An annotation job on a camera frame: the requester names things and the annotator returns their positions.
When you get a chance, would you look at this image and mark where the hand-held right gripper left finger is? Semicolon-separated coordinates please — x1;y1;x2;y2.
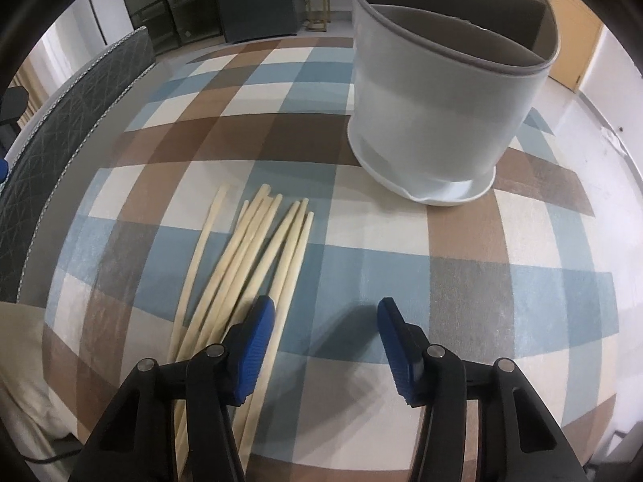
68;295;276;482

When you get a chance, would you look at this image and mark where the wooden door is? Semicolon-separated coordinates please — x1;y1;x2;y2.
539;0;604;92

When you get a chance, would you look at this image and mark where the grey quilted mattress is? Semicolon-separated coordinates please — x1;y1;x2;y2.
0;25;154;302

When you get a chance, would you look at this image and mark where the white grey-rimmed utensil holder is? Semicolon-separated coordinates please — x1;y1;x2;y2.
346;0;561;206

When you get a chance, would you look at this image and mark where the dark grey refrigerator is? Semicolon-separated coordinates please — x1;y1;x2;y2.
213;0;298;43

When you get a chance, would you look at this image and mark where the bundle of wooden chopsticks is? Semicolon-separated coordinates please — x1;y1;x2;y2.
166;184;315;482

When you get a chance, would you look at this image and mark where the cream cloth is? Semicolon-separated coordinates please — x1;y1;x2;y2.
0;301;88;482

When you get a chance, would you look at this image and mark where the plaid tablecloth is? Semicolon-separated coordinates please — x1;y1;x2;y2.
43;35;621;482

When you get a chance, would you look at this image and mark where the dark glass cabinet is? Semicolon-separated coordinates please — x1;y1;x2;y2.
128;0;224;53

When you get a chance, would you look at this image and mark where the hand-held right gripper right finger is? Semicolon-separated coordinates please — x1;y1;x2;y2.
377;297;591;482

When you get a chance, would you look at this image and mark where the black cable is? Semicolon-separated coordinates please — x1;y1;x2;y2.
25;448;82;467

